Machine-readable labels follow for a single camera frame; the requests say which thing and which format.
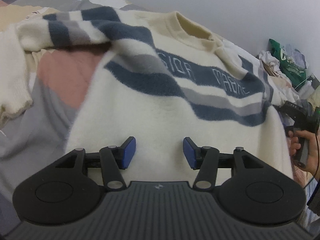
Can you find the cream sweater with blue stripes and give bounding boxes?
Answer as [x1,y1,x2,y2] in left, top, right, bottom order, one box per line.
[0,6,295,188]

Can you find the person's right hand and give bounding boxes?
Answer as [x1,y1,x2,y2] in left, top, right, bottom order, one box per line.
[287,129,320,181]

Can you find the white spray bottle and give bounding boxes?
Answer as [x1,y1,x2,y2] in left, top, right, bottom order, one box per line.
[298,75,314,94]

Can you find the white crumpled cloth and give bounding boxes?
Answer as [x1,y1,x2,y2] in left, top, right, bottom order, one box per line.
[258,50,299,103]

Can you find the green plastic bag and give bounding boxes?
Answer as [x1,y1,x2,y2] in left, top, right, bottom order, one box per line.
[268,38,307,89]

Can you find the clear plastic package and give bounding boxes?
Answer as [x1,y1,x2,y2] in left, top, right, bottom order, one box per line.
[285,44,306,70]

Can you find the patchwork pastel bed cover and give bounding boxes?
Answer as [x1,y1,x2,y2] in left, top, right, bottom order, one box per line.
[0,0,261,205]

